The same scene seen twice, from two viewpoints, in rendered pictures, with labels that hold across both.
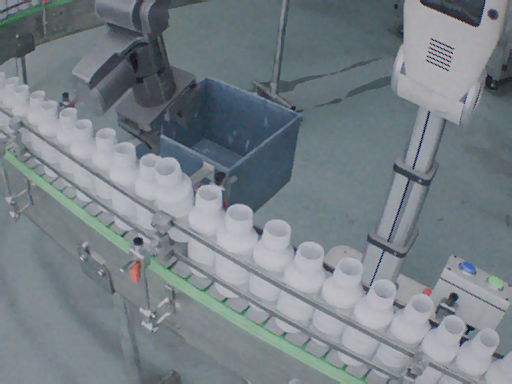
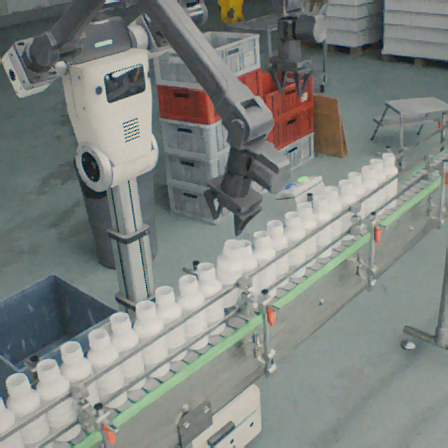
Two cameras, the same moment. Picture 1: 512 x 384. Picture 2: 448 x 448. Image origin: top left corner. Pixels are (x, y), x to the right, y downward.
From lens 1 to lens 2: 1.33 m
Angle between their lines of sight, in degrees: 63
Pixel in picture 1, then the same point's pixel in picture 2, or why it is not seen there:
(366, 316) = (327, 214)
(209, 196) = not seen: hidden behind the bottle
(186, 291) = not seen: hidden behind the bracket
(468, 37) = (142, 102)
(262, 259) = (283, 243)
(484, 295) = (312, 183)
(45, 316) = not seen: outside the picture
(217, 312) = (283, 304)
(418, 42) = (116, 133)
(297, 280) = (300, 232)
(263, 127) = (30, 314)
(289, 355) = (317, 280)
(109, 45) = (265, 148)
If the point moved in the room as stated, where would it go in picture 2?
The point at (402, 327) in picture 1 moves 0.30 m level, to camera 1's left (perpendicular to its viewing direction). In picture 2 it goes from (335, 205) to (327, 264)
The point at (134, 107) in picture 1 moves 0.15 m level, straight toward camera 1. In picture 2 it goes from (246, 199) to (321, 192)
